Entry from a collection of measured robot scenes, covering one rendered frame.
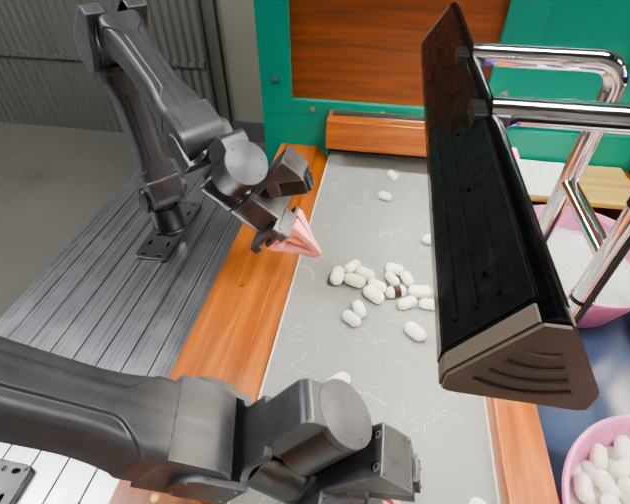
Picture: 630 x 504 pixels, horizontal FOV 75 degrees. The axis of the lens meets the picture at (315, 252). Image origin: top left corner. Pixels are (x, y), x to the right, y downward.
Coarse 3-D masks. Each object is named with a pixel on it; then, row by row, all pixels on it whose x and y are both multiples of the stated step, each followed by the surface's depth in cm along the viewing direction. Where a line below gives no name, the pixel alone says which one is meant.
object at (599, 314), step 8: (536, 208) 82; (568, 208) 82; (568, 216) 82; (600, 216) 80; (560, 224) 83; (608, 224) 79; (608, 232) 79; (568, 296) 65; (592, 304) 63; (600, 304) 63; (592, 312) 66; (600, 312) 65; (608, 312) 65; (616, 312) 65; (624, 312) 66; (584, 320) 69; (592, 320) 68; (600, 320) 68; (608, 320) 69
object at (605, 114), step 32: (512, 64) 45; (544, 64) 44; (576, 64) 44; (608, 64) 43; (512, 96) 34; (608, 96) 46; (576, 128) 34; (608, 128) 33; (576, 160) 51; (576, 192) 51; (544, 224) 58; (608, 256) 42; (576, 288) 46; (576, 320) 48
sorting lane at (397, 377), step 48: (336, 192) 91; (336, 240) 79; (384, 240) 79; (336, 288) 70; (432, 288) 70; (288, 336) 63; (336, 336) 63; (384, 336) 63; (432, 336) 63; (288, 384) 57; (384, 384) 57; (432, 384) 57; (432, 432) 52; (480, 432) 52; (432, 480) 48; (480, 480) 48
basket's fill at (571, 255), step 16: (560, 240) 81; (576, 240) 80; (560, 256) 77; (576, 256) 76; (592, 256) 76; (560, 272) 74; (576, 272) 74; (624, 272) 74; (608, 288) 71; (624, 288) 72; (608, 304) 68; (624, 304) 69
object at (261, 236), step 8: (248, 192) 58; (240, 200) 58; (288, 200) 63; (232, 208) 59; (240, 216) 60; (280, 216) 59; (248, 224) 61; (272, 224) 58; (256, 232) 64; (264, 232) 59; (272, 232) 57; (280, 232) 57; (256, 240) 60; (264, 240) 59; (256, 248) 60
